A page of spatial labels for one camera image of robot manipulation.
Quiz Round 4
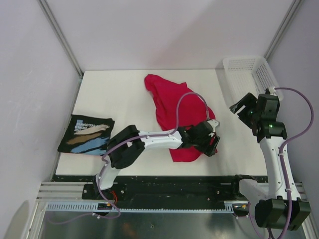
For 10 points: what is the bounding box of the red t-shirt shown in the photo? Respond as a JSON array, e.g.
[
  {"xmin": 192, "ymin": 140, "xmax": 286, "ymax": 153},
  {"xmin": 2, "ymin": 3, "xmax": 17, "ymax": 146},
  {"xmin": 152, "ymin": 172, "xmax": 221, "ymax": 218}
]
[{"xmin": 144, "ymin": 74, "xmax": 216, "ymax": 163}]

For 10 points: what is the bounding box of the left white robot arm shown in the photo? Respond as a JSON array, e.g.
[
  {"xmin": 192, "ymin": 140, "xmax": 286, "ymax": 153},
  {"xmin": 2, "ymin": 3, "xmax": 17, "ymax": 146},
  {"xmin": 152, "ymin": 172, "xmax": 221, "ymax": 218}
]
[{"xmin": 92, "ymin": 119, "xmax": 220, "ymax": 199}]

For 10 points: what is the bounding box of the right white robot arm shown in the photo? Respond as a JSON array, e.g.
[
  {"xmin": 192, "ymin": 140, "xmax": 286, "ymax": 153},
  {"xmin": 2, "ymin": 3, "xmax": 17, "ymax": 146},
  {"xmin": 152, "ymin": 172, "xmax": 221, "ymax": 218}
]
[{"xmin": 230, "ymin": 93, "xmax": 311, "ymax": 231}]

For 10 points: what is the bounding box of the white plastic basket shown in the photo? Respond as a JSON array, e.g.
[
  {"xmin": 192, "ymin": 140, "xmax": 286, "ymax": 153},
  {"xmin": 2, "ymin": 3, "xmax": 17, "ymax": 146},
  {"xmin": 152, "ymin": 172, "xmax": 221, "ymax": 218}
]
[{"xmin": 222, "ymin": 56, "xmax": 279, "ymax": 106}]

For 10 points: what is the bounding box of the folded black printed t-shirt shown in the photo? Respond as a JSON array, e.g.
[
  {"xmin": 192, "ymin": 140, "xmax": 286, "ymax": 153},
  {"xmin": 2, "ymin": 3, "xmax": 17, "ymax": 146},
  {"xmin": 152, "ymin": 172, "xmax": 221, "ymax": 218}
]
[{"xmin": 57, "ymin": 115, "xmax": 115, "ymax": 156}]

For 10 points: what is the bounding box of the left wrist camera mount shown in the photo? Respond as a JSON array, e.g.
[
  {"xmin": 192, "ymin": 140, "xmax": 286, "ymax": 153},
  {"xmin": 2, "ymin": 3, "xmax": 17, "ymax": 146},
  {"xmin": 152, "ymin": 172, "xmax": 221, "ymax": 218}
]
[{"xmin": 207, "ymin": 119, "xmax": 220, "ymax": 132}]

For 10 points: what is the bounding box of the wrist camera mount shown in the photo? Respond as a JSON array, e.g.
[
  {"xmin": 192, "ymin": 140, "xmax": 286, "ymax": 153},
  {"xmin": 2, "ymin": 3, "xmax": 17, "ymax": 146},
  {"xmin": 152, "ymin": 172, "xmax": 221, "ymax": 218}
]
[
  {"xmin": 265, "ymin": 86, "xmax": 277, "ymax": 96},
  {"xmin": 207, "ymin": 119, "xmax": 220, "ymax": 132}
]

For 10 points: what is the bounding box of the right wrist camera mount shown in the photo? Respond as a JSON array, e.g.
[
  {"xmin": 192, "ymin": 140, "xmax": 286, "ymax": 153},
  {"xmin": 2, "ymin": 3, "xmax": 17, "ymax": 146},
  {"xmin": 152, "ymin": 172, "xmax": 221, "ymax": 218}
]
[{"xmin": 265, "ymin": 86, "xmax": 277, "ymax": 96}]

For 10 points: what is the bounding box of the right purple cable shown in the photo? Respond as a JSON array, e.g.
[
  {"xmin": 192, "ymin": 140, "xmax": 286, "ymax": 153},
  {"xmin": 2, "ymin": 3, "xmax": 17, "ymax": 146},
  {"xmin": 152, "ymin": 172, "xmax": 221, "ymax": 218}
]
[{"xmin": 250, "ymin": 87, "xmax": 315, "ymax": 239}]

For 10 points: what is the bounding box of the purple cable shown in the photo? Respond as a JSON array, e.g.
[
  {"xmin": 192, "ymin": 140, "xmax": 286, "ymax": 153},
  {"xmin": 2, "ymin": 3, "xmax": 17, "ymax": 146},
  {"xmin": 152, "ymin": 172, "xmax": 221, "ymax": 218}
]
[
  {"xmin": 250, "ymin": 87, "xmax": 315, "ymax": 239},
  {"xmin": 47, "ymin": 92, "xmax": 211, "ymax": 226}
]

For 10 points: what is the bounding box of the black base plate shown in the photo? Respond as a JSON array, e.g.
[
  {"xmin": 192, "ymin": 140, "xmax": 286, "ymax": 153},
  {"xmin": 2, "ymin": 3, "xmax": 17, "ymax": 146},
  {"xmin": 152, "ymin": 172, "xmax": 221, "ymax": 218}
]
[{"xmin": 51, "ymin": 175, "xmax": 250, "ymax": 203}]

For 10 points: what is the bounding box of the right aluminium corner post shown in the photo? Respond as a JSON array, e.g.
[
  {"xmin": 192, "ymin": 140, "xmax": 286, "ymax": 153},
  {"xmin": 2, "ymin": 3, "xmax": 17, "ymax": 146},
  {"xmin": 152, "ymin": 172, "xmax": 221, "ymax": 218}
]
[{"xmin": 264, "ymin": 0, "xmax": 305, "ymax": 60}]

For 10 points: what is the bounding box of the aluminium corner post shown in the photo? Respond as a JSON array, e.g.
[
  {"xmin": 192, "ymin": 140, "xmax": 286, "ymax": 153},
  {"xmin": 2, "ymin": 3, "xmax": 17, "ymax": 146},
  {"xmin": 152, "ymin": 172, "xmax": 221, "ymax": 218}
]
[
  {"xmin": 36, "ymin": 0, "xmax": 84, "ymax": 77},
  {"xmin": 264, "ymin": 0, "xmax": 305, "ymax": 60}
]

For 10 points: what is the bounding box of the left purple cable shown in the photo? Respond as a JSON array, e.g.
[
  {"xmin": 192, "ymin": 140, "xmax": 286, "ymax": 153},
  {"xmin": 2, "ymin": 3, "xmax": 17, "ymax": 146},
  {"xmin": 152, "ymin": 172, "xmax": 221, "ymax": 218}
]
[{"xmin": 47, "ymin": 92, "xmax": 211, "ymax": 226}]

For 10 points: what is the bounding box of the slotted cable duct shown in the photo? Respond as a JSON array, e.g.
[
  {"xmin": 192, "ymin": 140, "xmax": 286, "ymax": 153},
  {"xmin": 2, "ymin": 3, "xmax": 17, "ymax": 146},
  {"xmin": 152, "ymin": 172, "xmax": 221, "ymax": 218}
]
[{"xmin": 46, "ymin": 202, "xmax": 234, "ymax": 214}]

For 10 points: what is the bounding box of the left aluminium corner post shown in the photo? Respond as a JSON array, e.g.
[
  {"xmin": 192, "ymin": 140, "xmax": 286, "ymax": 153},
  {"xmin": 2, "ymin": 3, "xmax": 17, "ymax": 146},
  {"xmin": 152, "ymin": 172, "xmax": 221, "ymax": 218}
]
[{"xmin": 36, "ymin": 0, "xmax": 84, "ymax": 77}]

